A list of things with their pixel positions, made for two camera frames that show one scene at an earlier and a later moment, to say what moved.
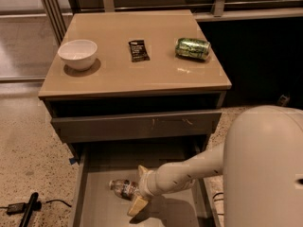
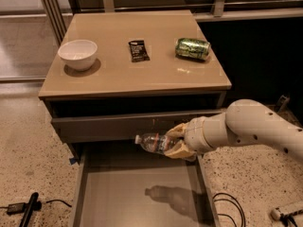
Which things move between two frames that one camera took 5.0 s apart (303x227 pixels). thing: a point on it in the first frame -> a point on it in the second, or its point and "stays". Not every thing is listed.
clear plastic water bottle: x=124 y=188 -> x=154 y=142
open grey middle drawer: x=100 y=163 stays
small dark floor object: x=283 y=99 stays
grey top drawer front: x=136 y=127 stays
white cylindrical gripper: x=146 y=183 -> x=195 y=135
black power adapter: x=15 y=208 stays
